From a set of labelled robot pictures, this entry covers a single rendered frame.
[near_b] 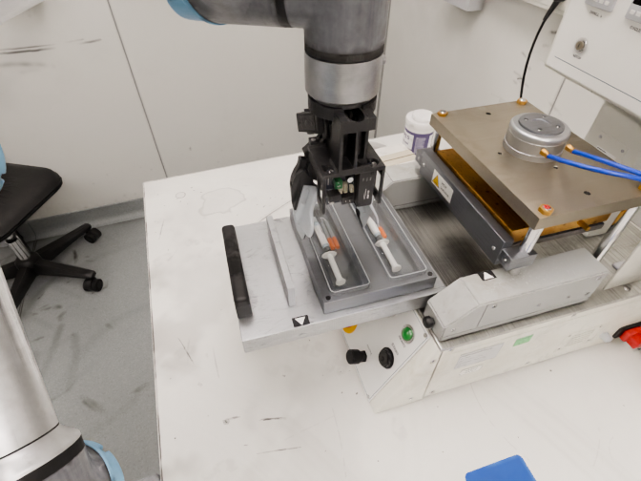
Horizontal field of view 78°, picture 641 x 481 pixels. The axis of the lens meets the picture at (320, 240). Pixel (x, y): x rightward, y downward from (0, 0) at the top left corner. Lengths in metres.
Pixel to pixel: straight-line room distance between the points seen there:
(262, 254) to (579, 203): 0.43
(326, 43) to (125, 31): 1.61
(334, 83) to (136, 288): 1.70
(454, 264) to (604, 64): 0.36
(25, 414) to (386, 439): 0.49
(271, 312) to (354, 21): 0.36
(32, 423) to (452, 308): 0.50
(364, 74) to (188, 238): 0.71
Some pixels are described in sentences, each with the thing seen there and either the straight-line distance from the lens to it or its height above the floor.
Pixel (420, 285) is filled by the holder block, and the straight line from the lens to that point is 0.57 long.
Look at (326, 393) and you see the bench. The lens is 0.73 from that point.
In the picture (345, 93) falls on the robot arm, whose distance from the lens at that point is 0.39.
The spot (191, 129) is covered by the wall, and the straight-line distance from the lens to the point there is 2.11.
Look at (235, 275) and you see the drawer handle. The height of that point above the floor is 1.01.
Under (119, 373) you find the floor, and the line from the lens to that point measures 1.76.
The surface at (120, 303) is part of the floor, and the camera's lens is 1.96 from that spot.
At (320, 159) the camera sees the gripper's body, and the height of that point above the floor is 1.18.
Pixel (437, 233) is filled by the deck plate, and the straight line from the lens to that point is 0.73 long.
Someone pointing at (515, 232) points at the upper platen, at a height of 1.06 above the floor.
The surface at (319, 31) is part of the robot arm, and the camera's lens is 0.38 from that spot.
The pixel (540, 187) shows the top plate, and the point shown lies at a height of 1.11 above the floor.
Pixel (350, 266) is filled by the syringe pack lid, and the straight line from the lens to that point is 0.55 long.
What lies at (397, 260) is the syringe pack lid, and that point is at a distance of 0.57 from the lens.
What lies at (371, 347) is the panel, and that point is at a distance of 0.70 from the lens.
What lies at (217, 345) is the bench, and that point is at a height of 0.75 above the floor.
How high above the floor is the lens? 1.42
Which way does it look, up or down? 45 degrees down
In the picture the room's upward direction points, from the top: straight up
